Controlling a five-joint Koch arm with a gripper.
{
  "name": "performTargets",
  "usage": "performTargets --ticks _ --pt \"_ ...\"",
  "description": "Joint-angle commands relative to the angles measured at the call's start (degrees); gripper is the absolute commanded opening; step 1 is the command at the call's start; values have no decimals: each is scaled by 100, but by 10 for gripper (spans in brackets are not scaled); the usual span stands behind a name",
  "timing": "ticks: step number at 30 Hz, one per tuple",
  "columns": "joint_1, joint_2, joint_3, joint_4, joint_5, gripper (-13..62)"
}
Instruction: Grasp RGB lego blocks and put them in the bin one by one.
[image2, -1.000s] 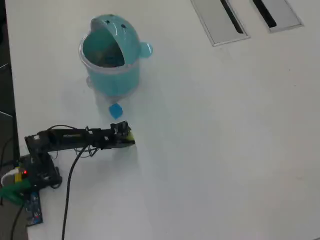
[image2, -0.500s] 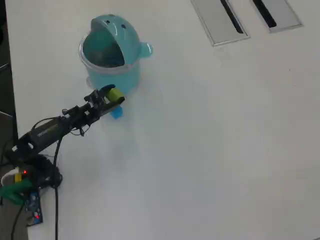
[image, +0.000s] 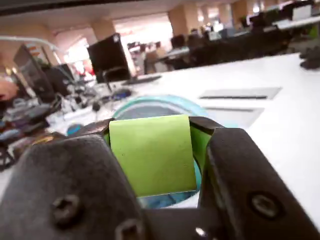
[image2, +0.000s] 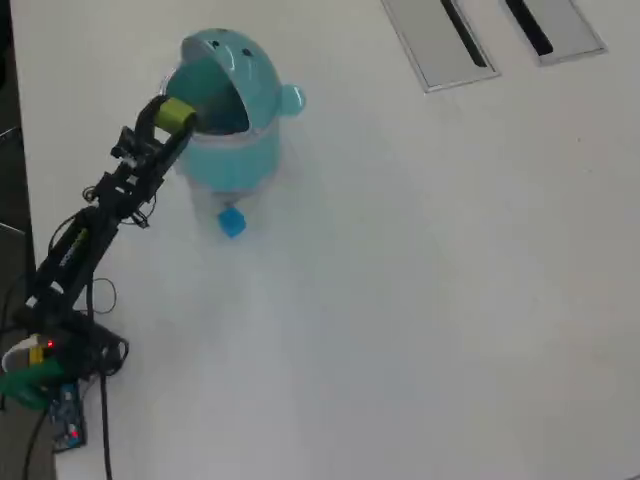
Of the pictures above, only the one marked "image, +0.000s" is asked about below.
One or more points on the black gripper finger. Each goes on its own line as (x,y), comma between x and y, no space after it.
(245,190)
(65,190)

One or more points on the green cube block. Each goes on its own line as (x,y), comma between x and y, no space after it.
(152,155)

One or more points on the teal whale-shaped bin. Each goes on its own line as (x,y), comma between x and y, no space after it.
(160,102)

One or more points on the bare human hand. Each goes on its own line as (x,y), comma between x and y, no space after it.
(7,90)

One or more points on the dark book with gold print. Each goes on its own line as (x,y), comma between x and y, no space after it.
(42,140)

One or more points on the blue computer mouse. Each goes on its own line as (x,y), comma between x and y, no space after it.
(74,129)

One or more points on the dark tilted monitor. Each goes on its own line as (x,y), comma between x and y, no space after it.
(32,72)

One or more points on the black monitor with stand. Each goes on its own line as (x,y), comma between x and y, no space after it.
(107,60)

